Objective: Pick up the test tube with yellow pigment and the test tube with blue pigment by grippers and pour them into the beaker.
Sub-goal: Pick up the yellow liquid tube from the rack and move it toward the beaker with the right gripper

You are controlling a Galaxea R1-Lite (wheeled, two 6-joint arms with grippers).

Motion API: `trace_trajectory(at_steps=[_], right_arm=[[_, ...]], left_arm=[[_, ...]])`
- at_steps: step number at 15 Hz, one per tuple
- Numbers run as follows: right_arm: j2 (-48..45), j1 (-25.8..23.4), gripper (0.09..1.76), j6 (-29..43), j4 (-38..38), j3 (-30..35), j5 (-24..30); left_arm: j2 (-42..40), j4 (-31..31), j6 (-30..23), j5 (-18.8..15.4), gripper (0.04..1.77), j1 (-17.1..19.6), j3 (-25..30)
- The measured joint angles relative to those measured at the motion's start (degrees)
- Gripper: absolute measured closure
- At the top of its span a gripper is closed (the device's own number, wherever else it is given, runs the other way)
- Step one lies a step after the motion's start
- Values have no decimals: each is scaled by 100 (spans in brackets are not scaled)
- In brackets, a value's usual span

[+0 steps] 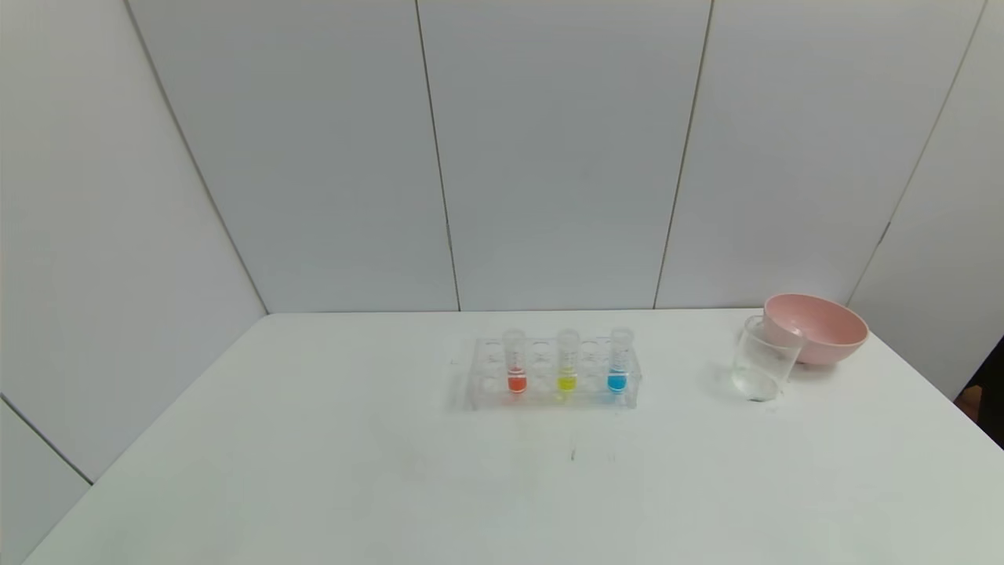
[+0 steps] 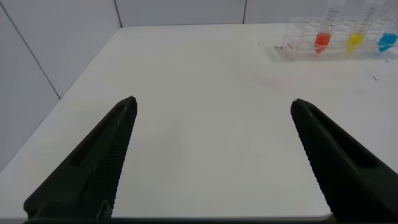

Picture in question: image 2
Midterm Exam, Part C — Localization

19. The test tube with blue pigment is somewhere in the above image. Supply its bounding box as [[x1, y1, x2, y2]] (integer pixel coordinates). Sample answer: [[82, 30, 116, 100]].
[[377, 0, 398, 54]]

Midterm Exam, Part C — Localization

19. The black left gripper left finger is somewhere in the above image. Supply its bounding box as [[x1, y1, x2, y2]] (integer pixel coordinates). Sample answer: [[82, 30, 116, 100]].
[[23, 95, 138, 219]]

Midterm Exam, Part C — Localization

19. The test tube with yellow pigment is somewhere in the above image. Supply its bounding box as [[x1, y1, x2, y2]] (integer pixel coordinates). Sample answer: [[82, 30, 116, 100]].
[[345, 0, 386, 55]]

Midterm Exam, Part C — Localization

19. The clear plastic test tube rack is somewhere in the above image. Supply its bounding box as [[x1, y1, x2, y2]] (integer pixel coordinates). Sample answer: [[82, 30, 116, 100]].
[[282, 15, 398, 62]]

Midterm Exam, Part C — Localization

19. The test tube with red liquid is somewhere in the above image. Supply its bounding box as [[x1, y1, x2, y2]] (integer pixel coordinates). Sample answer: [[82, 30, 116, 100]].
[[313, 0, 346, 55]]

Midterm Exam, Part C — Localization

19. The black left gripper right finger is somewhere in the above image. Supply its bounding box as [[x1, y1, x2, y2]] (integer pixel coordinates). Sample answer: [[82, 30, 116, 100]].
[[290, 98, 398, 222]]

